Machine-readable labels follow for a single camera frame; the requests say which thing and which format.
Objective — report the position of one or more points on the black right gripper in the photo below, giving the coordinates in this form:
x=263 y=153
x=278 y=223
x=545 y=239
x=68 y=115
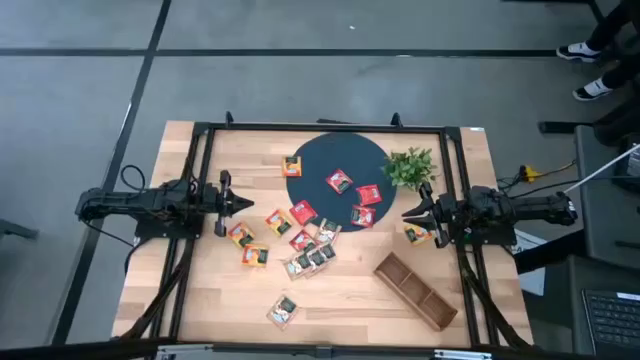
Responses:
x=445 y=212

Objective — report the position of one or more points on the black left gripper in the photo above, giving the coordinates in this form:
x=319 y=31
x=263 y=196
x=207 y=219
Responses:
x=224 y=200

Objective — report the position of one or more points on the beige vanilla tea bag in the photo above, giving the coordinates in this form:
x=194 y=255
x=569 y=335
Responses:
x=328 y=251
x=316 y=260
x=328 y=231
x=282 y=311
x=296 y=266

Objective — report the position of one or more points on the round dark blue woven mat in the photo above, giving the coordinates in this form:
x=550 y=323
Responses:
x=325 y=160

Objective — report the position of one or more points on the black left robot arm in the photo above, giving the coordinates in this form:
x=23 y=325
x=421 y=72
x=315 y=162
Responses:
x=130 y=202

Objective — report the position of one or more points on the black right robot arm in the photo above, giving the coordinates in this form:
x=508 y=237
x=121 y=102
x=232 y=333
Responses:
x=530 y=207

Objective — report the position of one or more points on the green plant in white pot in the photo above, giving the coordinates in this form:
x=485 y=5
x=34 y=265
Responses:
x=410 y=169

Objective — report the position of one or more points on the wooden compartment tray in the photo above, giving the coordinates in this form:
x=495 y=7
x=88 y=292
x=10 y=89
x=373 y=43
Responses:
x=415 y=292

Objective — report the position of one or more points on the white paper sheet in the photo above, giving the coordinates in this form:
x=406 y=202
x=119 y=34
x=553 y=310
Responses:
x=532 y=282

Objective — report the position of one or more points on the black floor foot bar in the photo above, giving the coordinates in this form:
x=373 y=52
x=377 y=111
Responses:
x=555 y=127

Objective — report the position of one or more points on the dark grey desk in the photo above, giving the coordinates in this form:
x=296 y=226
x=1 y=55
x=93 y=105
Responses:
x=575 y=310

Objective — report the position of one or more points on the person's white black shoe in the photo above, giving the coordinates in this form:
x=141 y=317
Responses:
x=580 y=50
x=595 y=90

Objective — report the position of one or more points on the black device with label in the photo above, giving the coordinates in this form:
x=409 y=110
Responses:
x=627 y=150

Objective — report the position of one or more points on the black office chair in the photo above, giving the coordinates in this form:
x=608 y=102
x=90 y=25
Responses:
x=617 y=120

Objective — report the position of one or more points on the black laptop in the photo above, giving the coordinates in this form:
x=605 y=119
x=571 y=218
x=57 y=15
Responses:
x=612 y=320

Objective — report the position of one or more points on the black overhead crossbeam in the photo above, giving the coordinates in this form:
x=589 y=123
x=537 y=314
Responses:
x=75 y=351

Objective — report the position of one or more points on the grey furniture foot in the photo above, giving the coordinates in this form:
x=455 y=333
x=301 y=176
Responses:
x=15 y=229

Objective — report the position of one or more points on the person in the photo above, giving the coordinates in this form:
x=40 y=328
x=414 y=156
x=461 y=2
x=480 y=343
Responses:
x=612 y=25

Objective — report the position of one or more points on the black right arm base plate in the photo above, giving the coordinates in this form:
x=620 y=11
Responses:
x=492 y=237

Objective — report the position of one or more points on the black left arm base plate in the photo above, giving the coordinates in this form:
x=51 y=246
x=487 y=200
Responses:
x=165 y=231

